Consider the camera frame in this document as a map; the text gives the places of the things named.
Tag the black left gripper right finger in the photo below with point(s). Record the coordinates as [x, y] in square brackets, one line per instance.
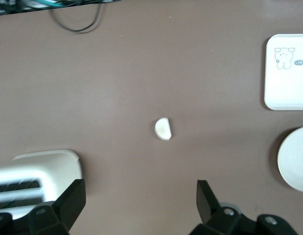
[210, 215]

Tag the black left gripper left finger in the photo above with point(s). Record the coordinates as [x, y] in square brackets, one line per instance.
[65, 208]

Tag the white half-moon bun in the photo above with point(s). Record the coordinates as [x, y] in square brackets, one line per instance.
[162, 128]

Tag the cream round plate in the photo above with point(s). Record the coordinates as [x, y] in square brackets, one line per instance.
[295, 159]

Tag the cream tray with rabbit print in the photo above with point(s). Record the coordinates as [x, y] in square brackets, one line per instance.
[288, 93]

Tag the white two-slot toaster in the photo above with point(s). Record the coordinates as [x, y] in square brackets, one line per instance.
[58, 166]

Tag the brown table cover mat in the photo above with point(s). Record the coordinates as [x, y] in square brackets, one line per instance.
[141, 85]

